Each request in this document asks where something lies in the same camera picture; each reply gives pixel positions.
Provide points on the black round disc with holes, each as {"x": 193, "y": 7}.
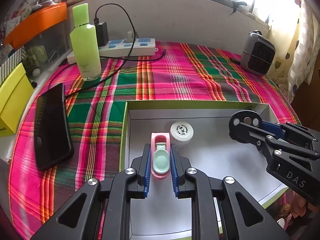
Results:
{"x": 241, "y": 123}

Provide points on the brown walnut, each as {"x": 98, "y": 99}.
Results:
{"x": 284, "y": 210}

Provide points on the yellow shoe box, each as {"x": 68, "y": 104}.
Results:
{"x": 16, "y": 91}

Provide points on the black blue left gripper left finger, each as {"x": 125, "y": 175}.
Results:
{"x": 101, "y": 209}

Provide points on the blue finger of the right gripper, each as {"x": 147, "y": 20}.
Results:
{"x": 294, "y": 134}

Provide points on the striped grey white box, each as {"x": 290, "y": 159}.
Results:
{"x": 9, "y": 65}

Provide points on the green white cardboard tray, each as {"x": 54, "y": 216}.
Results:
{"x": 161, "y": 215}

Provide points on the black charger plug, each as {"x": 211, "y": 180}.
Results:
{"x": 101, "y": 32}

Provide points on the heart pattern curtain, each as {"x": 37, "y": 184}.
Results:
{"x": 295, "y": 35}

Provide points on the orange plastic tray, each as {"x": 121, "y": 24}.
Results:
{"x": 35, "y": 24}

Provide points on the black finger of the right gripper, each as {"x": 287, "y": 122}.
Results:
{"x": 262, "y": 138}

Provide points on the pink clip with mint pad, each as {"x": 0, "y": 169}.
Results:
{"x": 160, "y": 155}

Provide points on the grey small heater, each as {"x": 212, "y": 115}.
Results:
{"x": 258, "y": 54}

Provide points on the green lotion bottle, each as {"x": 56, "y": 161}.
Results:
{"x": 84, "y": 44}

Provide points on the white round jar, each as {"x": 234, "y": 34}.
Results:
{"x": 181, "y": 133}

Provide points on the black clip on windowsill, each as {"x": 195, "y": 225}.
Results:
{"x": 236, "y": 5}

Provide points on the plaid pink green tablecloth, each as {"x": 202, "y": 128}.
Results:
{"x": 181, "y": 72}

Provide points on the white blue power strip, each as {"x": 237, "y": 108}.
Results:
{"x": 121, "y": 48}

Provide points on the black smartphone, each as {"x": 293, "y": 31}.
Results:
{"x": 52, "y": 137}

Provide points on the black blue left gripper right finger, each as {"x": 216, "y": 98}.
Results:
{"x": 220, "y": 208}

